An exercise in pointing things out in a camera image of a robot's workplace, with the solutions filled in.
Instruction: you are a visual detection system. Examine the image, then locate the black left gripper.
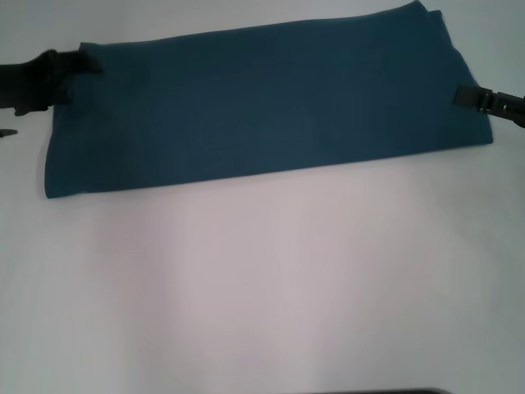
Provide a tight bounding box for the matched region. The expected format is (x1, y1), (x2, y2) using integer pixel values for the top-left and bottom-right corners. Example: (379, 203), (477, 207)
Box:
(0, 48), (104, 117)

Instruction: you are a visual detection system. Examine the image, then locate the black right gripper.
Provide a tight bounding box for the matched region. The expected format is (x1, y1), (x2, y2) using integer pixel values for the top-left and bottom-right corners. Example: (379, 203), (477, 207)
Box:
(453, 85), (525, 129)

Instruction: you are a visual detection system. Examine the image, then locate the teal blue printed t-shirt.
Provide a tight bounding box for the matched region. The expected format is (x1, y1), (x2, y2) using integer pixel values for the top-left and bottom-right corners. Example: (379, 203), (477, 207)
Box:
(43, 0), (494, 201)

